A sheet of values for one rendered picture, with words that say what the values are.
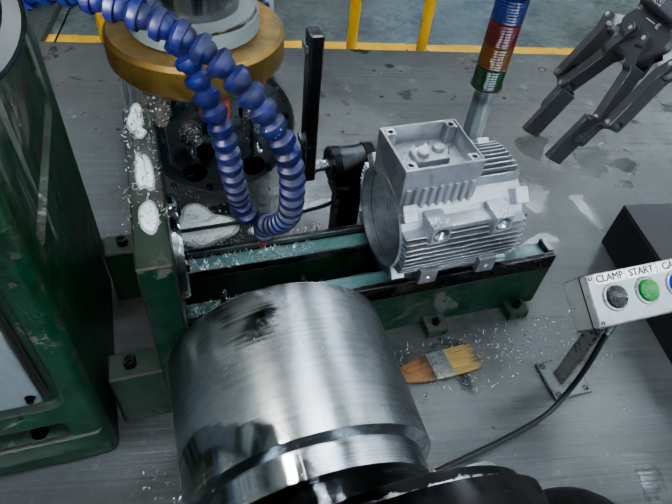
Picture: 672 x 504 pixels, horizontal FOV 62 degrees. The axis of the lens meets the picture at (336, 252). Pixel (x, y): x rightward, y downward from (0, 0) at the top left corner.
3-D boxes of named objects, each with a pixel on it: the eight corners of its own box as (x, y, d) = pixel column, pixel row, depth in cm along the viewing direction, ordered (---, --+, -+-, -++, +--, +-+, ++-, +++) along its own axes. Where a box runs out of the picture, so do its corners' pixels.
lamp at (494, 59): (486, 73, 107) (492, 51, 104) (472, 57, 111) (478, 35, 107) (513, 70, 108) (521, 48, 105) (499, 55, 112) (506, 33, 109)
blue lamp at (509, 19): (500, 27, 100) (507, 2, 97) (484, 12, 104) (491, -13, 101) (529, 25, 102) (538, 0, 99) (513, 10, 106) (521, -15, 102)
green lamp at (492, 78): (479, 94, 110) (486, 73, 107) (466, 77, 114) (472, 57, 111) (506, 91, 112) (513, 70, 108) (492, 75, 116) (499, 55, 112)
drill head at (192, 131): (158, 234, 94) (131, 105, 75) (142, 98, 120) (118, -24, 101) (304, 213, 100) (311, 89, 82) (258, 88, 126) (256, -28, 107)
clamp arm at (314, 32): (299, 183, 93) (306, 36, 75) (295, 171, 95) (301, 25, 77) (320, 180, 94) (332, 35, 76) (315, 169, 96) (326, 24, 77)
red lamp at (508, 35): (492, 51, 104) (500, 27, 100) (478, 35, 107) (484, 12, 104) (521, 48, 105) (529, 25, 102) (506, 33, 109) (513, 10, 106)
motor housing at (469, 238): (392, 302, 88) (414, 214, 74) (352, 218, 100) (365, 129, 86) (503, 278, 93) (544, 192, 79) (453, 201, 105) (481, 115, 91)
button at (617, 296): (603, 311, 73) (613, 309, 72) (597, 289, 74) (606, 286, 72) (623, 307, 74) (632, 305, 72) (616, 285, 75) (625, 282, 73)
